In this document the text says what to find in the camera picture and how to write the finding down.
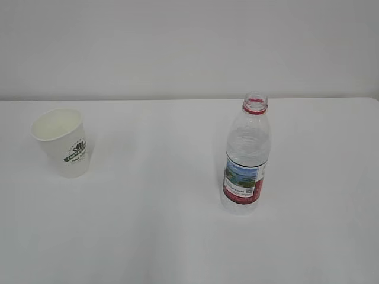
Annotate clear plastic water bottle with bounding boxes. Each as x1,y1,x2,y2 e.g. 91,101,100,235
220,92,271,215

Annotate white paper cup green logo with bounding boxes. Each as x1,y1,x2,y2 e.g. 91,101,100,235
31,108,89,178

